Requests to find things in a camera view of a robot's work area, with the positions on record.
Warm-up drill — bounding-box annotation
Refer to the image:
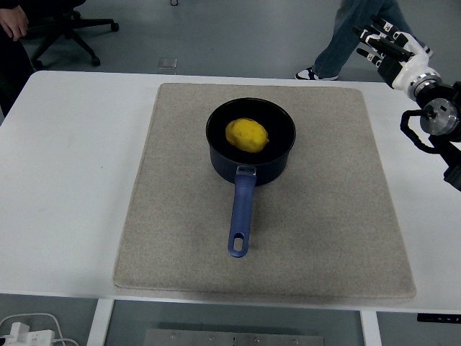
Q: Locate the white plug adapter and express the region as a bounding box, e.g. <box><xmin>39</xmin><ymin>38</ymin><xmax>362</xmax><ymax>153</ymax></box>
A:
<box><xmin>7</xmin><ymin>321</ymin><xmax>33</xmax><ymax>342</ymax></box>

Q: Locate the grey metal plate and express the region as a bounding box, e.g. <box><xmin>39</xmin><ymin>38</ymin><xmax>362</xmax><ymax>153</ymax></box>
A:
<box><xmin>143</xmin><ymin>328</ymin><xmax>325</xmax><ymax>346</ymax></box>

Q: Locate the white power strip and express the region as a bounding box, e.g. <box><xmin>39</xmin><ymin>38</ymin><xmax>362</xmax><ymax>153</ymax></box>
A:
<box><xmin>0</xmin><ymin>329</ymin><xmax>55</xmax><ymax>346</ymax></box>

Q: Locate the blue pot with handle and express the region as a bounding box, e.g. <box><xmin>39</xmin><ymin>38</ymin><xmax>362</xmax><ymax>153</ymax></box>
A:
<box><xmin>205</xmin><ymin>97</ymin><xmax>297</xmax><ymax>259</ymax></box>

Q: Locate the white table leg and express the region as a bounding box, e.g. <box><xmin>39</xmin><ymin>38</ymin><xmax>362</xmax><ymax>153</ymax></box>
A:
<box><xmin>359</xmin><ymin>309</ymin><xmax>382</xmax><ymax>346</ymax></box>
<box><xmin>87</xmin><ymin>298</ymin><xmax>115</xmax><ymax>346</ymax></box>

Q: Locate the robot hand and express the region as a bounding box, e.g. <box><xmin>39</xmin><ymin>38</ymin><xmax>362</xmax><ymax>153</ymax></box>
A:
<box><xmin>352</xmin><ymin>16</ymin><xmax>439</xmax><ymax>91</ymax></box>

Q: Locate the beige table mat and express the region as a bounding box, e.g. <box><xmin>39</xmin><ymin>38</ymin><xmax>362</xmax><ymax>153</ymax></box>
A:
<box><xmin>112</xmin><ymin>82</ymin><xmax>417</xmax><ymax>299</ymax></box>

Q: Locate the black table control panel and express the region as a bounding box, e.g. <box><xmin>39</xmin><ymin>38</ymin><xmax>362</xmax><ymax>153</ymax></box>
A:
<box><xmin>416</xmin><ymin>313</ymin><xmax>461</xmax><ymax>323</ymax></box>

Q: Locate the person's hand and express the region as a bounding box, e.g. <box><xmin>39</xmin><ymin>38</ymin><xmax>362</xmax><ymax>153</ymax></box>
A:
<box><xmin>0</xmin><ymin>6</ymin><xmax>30</xmax><ymax>40</ymax></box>

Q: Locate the black office chair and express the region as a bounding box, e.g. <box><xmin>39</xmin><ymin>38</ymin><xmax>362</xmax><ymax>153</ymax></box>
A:
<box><xmin>21</xmin><ymin>0</ymin><xmax>120</xmax><ymax>69</ymax></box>

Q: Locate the person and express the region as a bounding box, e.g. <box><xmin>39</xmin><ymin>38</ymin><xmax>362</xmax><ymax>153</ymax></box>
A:
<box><xmin>295</xmin><ymin>0</ymin><xmax>433</xmax><ymax>81</ymax></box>
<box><xmin>0</xmin><ymin>0</ymin><xmax>35</xmax><ymax>118</ymax></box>

